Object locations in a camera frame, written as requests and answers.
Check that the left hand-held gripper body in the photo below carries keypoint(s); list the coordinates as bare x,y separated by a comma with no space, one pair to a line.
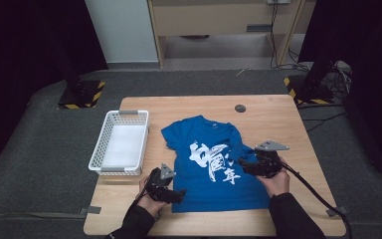
157,186

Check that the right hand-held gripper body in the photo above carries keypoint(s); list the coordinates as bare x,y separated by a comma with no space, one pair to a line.
268,164

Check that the blue printed t-shirt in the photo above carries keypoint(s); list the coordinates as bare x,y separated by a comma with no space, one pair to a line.
209,189

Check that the person's left hand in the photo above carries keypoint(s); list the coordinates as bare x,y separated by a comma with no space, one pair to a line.
152,207

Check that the person's right hand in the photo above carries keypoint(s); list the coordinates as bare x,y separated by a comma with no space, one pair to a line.
278,186

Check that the white perforated plastic basket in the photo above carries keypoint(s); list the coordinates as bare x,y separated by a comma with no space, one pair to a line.
122,146

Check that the grey round table grommet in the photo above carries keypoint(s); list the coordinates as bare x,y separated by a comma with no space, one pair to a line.
240,108

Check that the black stand with striped base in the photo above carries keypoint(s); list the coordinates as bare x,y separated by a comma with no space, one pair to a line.
79,94
311,89

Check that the black curtain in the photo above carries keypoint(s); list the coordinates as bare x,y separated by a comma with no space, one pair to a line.
20,49
371,66

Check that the light wooden desk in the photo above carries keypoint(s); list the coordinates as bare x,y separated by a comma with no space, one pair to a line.
212,16

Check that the white cabinet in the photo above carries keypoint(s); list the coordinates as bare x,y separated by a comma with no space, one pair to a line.
122,30

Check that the white power strip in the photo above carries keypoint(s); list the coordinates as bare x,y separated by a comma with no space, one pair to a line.
278,1

